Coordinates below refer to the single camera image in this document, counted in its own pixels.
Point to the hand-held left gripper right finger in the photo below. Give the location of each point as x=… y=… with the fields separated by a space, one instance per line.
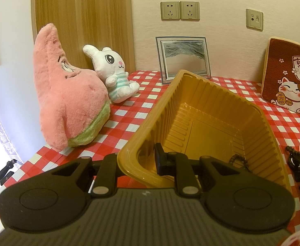
x=162 y=161

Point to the orange plastic tray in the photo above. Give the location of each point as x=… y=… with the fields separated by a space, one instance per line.
x=203 y=123

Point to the wooden wardrobe panel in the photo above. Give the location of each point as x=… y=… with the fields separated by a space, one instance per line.
x=88 y=12

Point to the beige wall data panel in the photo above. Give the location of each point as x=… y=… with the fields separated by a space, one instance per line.
x=254 y=19

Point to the white rabbit plush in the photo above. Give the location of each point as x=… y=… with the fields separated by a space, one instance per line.
x=108 y=66

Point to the framed sand picture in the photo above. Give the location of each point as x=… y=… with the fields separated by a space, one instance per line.
x=183 y=59

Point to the brown cat print cushion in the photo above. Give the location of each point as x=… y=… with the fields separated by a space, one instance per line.
x=291 y=76

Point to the beige wall socket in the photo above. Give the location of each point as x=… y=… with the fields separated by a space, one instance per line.
x=170 y=10
x=189 y=10

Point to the red white checkered tablecloth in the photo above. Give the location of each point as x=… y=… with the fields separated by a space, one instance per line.
x=129 y=112

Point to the pink star plush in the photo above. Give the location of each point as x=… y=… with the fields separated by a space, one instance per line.
x=67 y=94

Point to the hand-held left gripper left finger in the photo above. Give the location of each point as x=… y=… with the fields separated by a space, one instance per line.
x=108 y=166

